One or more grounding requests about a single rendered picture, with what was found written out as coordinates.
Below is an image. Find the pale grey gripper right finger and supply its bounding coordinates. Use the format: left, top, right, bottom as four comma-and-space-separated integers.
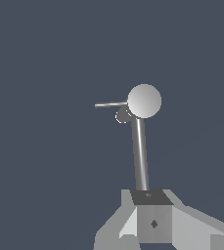
148, 188, 224, 250

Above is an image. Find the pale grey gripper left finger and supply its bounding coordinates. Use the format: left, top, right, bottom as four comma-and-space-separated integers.
93, 188, 156, 250

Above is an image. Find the thin metal faucet handle rod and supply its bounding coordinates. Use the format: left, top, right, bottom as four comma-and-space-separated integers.
94, 101, 129, 109

